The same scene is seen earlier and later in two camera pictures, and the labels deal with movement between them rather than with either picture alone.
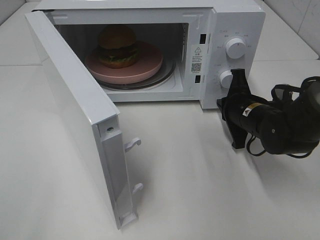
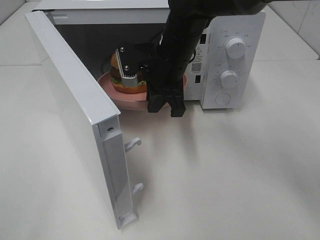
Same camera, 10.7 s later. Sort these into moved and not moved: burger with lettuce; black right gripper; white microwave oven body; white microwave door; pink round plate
Moved: pink round plate; black right gripper; burger with lettuce
Not moved: white microwave oven body; white microwave door
